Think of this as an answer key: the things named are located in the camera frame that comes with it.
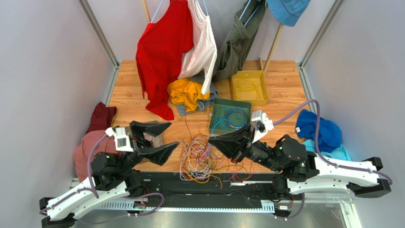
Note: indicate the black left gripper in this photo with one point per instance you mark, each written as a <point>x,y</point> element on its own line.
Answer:
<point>159,155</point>

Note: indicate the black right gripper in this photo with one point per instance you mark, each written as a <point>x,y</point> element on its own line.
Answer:
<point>247,144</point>

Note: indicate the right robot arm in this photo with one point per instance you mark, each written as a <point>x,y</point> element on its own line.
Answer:
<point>298,171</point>

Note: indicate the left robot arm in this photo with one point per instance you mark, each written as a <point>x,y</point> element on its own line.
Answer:
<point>110,173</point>

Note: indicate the grey plastic tray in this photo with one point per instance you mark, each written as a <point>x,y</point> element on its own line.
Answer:
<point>154,141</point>

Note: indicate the green plastic tray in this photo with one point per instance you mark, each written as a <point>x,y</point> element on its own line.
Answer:
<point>229,116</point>

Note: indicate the grey-blue cloth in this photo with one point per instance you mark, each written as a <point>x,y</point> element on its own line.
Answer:
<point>202,104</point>

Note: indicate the yellow crumpled garment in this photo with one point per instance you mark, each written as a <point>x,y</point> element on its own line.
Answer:
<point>186,92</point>

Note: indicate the maroon cloth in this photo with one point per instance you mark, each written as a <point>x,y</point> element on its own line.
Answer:
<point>102,117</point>

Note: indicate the yellow plastic tray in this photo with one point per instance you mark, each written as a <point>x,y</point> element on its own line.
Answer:
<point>249,86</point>

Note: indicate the dusty pink cloth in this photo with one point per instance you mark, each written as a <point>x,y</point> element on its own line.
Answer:
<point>83,150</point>

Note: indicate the red hanging shirt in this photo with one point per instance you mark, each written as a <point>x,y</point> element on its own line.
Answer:
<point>159,55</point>

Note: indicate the white hanging tank top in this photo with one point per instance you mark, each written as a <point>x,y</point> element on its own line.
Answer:
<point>204,53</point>

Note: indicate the dark blue cloth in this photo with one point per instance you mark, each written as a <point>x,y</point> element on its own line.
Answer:
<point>329,134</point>

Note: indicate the turquoise cloth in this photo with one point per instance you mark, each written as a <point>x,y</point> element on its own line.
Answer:
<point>339,153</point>

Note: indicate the olive green hanging garment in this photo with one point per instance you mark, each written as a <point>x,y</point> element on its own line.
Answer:
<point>236,46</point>

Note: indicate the wooden rack pole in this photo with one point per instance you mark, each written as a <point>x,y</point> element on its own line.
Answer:
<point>264,66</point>

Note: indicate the light blue bucket hat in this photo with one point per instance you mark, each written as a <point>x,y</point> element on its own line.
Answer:
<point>287,12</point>

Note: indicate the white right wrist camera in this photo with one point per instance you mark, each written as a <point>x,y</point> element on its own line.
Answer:
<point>262,124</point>

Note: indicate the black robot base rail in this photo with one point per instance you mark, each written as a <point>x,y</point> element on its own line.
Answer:
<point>283,206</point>

